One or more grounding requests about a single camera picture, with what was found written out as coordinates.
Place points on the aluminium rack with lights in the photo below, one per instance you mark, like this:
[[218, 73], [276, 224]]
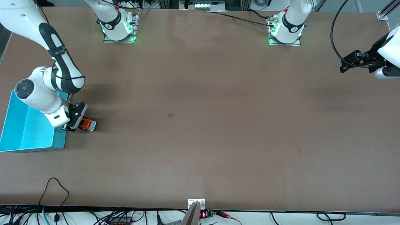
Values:
[[203, 4]]

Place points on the white mount bracket plate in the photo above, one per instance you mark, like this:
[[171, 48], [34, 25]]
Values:
[[201, 203]]

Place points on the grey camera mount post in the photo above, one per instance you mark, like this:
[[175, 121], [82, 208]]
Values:
[[192, 215]]

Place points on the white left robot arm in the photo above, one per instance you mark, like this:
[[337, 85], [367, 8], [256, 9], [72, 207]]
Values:
[[290, 28]]

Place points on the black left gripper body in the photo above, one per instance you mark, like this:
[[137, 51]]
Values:
[[369, 58]]

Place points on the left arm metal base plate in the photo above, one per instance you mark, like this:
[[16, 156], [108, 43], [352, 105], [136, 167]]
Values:
[[297, 43]]

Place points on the orange connector block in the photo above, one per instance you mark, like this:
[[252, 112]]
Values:
[[118, 222]]

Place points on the aluminium frame corner bracket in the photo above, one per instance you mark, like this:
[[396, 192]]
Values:
[[384, 14]]

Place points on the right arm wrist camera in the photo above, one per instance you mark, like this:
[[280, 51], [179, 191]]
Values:
[[81, 114]]

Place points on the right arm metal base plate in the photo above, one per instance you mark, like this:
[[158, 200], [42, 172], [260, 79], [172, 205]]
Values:
[[135, 28]]

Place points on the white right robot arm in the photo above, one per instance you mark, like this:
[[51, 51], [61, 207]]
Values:
[[40, 93]]

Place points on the blue plastic box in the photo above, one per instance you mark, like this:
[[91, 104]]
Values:
[[28, 134]]

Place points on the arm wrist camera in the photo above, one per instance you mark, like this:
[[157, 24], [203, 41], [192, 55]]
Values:
[[81, 114], [387, 73]]

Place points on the orange toy bus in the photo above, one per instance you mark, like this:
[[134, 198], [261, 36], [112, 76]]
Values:
[[89, 125]]

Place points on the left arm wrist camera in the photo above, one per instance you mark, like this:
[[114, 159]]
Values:
[[387, 73]]

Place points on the red digit display module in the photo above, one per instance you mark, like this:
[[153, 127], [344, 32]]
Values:
[[203, 214]]

